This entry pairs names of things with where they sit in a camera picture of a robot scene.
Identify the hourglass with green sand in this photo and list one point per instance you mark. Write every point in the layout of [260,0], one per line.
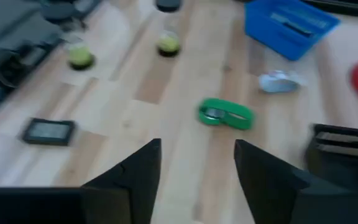
[168,45]

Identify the blue plastic basket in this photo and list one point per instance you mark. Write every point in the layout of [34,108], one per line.
[278,31]

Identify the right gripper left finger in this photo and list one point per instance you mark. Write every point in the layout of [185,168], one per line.
[132,186]

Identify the small white bottle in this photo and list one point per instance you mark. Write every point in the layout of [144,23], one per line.
[278,84]

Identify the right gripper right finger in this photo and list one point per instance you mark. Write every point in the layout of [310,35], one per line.
[269,186]

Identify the black plastic basket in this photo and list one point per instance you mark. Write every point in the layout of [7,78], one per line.
[340,161]

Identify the black round puck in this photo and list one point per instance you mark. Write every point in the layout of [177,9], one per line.
[80,59]

